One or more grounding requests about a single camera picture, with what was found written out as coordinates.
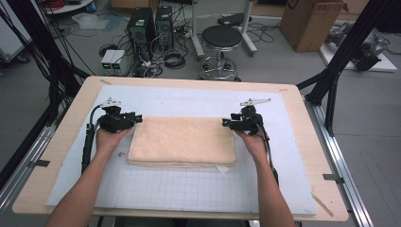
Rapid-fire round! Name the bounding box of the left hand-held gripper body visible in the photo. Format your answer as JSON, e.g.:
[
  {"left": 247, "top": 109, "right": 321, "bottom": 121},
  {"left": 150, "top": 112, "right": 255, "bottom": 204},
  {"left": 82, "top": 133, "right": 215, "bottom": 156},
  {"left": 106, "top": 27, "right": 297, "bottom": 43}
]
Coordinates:
[{"left": 97, "top": 97, "right": 134, "bottom": 133}]

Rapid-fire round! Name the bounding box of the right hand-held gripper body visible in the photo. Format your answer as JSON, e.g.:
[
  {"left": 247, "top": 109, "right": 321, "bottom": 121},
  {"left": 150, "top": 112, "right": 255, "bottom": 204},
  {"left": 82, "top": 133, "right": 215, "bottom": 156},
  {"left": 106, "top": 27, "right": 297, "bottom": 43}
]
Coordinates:
[{"left": 231, "top": 97, "right": 272, "bottom": 137}]

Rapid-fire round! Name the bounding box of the cream towel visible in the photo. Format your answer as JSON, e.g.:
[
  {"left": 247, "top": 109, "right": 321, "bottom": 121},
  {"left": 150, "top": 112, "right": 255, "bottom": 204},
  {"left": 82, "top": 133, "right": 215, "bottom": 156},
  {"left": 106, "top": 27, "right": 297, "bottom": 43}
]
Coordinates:
[{"left": 127, "top": 115, "right": 237, "bottom": 175}]

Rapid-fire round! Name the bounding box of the person's left hand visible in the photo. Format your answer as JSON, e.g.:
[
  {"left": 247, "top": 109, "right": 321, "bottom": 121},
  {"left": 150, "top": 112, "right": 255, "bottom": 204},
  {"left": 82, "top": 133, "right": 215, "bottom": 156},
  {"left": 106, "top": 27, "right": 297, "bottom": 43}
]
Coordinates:
[{"left": 95, "top": 126, "right": 135, "bottom": 159}]

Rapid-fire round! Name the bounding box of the person's right hand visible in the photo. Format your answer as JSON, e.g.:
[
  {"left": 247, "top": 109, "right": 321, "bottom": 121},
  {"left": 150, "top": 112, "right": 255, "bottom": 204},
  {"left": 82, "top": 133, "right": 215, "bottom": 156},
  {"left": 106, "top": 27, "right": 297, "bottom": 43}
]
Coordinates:
[{"left": 233, "top": 129, "right": 270, "bottom": 162}]

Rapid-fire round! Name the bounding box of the white foam mat with grid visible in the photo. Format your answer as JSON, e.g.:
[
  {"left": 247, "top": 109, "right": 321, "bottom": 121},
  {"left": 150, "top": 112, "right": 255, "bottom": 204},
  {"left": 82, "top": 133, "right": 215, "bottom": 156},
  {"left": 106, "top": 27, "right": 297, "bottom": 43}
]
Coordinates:
[{"left": 45, "top": 84, "right": 318, "bottom": 217}]

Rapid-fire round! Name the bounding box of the white power supply unit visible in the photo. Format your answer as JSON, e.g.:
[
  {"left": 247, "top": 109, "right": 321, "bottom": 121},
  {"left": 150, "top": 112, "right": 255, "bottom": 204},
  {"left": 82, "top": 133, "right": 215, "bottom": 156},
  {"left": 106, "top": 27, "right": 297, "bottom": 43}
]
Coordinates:
[
  {"left": 110, "top": 50, "right": 127, "bottom": 77},
  {"left": 100, "top": 49, "right": 117, "bottom": 77}
]

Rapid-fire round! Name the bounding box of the black round stool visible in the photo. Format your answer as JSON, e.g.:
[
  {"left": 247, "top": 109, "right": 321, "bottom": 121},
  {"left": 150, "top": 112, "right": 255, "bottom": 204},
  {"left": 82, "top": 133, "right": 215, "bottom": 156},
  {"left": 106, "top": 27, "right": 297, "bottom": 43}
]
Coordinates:
[{"left": 198, "top": 25, "right": 243, "bottom": 82}]

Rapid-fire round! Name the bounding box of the grey tape piece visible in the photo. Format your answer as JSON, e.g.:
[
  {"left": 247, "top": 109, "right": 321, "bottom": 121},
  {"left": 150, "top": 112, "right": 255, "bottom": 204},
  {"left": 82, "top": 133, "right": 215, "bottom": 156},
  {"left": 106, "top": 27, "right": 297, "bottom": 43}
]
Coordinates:
[
  {"left": 323, "top": 173, "right": 345, "bottom": 184},
  {"left": 27, "top": 159, "right": 51, "bottom": 168}
]

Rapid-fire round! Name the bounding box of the wide black computer tower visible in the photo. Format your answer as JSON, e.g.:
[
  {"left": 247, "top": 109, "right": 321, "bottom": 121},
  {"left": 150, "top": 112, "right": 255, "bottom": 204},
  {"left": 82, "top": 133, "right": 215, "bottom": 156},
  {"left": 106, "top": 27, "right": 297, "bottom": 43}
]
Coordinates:
[{"left": 127, "top": 8, "right": 156, "bottom": 61}]

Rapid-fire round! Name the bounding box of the white desk leg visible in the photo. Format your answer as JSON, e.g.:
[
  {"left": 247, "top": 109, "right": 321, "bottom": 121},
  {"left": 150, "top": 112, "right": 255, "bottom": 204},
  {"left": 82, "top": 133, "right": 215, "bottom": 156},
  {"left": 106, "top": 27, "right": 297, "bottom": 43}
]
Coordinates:
[
  {"left": 240, "top": 0, "right": 258, "bottom": 57},
  {"left": 190, "top": 0, "right": 206, "bottom": 61}
]

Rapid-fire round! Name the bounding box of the narrow black computer tower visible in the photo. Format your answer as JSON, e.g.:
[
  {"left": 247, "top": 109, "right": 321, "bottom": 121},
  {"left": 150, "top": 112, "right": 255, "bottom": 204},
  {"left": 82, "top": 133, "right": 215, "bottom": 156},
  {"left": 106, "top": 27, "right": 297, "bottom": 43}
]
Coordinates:
[{"left": 154, "top": 5, "right": 175, "bottom": 51}]

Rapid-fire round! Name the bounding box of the flat black case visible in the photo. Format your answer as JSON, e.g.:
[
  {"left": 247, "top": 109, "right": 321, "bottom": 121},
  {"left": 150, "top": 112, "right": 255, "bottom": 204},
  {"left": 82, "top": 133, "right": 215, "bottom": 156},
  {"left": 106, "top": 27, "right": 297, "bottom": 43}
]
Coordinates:
[{"left": 217, "top": 12, "right": 253, "bottom": 26}]

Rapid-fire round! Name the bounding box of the clear plastic bag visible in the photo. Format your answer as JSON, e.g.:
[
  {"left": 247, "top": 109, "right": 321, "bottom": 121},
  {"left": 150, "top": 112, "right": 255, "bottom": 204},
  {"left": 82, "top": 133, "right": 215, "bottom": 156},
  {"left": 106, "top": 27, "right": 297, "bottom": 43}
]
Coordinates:
[{"left": 71, "top": 12, "right": 110, "bottom": 31}]

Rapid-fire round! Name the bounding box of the thin wooden stick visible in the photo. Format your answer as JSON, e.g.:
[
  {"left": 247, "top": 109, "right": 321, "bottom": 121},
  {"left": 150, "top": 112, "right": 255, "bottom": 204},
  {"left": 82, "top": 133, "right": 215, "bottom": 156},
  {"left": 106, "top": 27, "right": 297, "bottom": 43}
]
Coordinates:
[{"left": 311, "top": 192, "right": 335, "bottom": 218}]

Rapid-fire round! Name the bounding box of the large cardboard box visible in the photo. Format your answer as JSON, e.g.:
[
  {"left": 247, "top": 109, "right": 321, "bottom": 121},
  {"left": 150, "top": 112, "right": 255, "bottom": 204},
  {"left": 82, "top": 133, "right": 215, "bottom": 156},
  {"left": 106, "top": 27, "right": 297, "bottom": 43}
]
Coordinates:
[{"left": 279, "top": 0, "right": 348, "bottom": 53}]

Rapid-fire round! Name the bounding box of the white round table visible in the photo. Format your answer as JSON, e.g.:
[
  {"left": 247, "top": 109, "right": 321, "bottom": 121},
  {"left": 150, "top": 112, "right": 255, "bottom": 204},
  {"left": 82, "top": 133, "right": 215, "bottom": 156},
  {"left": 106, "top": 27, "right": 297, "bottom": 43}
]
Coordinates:
[{"left": 41, "top": 0, "right": 96, "bottom": 15}]

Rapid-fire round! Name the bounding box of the white board with robot parts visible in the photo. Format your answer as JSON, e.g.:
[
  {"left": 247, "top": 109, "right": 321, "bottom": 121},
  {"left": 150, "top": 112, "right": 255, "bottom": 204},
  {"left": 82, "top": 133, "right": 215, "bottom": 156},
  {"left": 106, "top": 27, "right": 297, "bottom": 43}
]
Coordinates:
[{"left": 319, "top": 22, "right": 398, "bottom": 73}]

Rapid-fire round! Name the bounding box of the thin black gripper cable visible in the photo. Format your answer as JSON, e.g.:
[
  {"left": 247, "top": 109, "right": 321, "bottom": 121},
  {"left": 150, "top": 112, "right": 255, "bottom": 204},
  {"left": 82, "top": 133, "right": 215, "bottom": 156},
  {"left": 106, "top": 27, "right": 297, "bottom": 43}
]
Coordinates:
[{"left": 256, "top": 122, "right": 280, "bottom": 187}]

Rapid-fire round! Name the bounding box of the black sleeved gripper cable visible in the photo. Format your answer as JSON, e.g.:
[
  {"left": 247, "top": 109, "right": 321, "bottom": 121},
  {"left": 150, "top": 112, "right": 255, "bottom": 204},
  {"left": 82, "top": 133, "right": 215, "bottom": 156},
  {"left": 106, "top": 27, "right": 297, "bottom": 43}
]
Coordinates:
[{"left": 80, "top": 105, "right": 103, "bottom": 174}]

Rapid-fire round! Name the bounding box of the coil of black cable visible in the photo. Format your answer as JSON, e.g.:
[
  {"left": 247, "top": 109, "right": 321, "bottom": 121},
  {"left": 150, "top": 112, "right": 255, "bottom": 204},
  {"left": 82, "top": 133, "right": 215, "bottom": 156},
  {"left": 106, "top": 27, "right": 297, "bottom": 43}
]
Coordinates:
[{"left": 163, "top": 49, "right": 187, "bottom": 70}]

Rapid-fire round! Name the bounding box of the aluminium rail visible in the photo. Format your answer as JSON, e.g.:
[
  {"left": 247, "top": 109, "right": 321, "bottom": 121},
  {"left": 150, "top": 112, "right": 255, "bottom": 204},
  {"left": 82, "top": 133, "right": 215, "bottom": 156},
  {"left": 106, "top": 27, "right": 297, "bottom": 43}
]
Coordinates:
[
  {"left": 0, "top": 126, "right": 56, "bottom": 210},
  {"left": 304, "top": 96, "right": 375, "bottom": 227}
]

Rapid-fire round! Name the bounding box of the black frame stand with cables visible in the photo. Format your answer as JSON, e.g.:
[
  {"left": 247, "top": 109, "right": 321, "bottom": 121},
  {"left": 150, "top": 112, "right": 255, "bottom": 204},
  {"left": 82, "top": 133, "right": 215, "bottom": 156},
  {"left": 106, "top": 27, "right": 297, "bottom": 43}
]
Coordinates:
[{"left": 0, "top": 0, "right": 91, "bottom": 127}]

